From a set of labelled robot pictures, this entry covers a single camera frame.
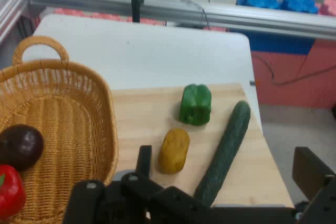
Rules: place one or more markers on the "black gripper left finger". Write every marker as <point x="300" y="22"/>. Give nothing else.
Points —
<point x="123" y="203"/>

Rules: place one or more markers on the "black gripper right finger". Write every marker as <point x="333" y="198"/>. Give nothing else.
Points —
<point x="319" y="182"/>

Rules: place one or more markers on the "yellow potato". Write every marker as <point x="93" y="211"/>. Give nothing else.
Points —
<point x="173" y="151"/>

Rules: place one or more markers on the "light wooden cutting board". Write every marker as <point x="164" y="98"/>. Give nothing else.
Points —
<point x="141" y="119"/>

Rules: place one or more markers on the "red foam floor mat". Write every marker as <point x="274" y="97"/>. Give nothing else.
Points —
<point x="302" y="93"/>

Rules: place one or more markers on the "dark green toy cucumber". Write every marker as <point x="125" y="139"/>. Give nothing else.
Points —
<point x="228" y="145"/>

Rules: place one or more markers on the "red toy bell pepper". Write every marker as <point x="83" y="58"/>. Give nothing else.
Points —
<point x="11" y="192"/>

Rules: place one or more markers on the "dark purple round toy fruit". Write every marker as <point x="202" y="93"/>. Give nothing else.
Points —
<point x="22" y="146"/>

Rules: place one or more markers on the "green toy bell pepper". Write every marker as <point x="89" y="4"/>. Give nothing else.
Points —
<point x="195" y="104"/>

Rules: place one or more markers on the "blue foam floor mat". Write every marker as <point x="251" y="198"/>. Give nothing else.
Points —
<point x="278" y="44"/>

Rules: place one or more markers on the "pink foam puzzle piece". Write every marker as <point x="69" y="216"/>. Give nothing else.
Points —
<point x="329" y="6"/>

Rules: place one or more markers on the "pink foam mat strip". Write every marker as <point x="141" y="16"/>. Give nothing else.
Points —
<point x="71" y="12"/>

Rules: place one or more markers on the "long aluminium frame rail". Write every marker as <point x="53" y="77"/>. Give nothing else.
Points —
<point x="236" y="15"/>

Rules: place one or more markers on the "aluminium frame side rail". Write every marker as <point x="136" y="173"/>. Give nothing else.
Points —
<point x="10" y="3"/>

